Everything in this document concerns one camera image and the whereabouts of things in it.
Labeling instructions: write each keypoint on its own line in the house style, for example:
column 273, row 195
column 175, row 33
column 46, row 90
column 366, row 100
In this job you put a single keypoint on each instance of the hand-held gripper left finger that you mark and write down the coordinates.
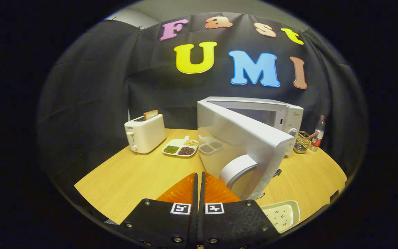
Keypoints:
column 161, row 221

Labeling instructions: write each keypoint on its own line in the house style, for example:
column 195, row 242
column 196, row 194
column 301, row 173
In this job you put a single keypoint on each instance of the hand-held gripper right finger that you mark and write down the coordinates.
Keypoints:
column 235, row 221

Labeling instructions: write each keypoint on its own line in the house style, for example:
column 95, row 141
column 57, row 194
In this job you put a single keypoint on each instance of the white microwave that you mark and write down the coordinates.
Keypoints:
column 240, row 138

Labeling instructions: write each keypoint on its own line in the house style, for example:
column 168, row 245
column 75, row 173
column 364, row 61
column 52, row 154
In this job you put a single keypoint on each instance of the pale square speckled plate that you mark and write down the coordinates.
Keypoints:
column 285, row 216

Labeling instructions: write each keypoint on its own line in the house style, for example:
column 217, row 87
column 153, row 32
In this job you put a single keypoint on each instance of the white divided bean dish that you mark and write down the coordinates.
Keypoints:
column 180, row 147

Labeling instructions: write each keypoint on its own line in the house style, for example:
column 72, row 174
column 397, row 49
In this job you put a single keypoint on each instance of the cream toaster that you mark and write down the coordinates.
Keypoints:
column 147, row 135

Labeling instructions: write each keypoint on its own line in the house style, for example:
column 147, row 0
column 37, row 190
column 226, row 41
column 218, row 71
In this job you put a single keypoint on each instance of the toast slice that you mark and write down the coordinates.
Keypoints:
column 150, row 114

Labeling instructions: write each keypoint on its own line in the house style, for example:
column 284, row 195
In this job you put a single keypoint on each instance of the red striped straw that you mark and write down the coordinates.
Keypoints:
column 313, row 135

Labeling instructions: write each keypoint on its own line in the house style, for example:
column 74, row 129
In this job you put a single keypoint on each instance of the clear bottle with red label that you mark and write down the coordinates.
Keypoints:
column 317, row 138

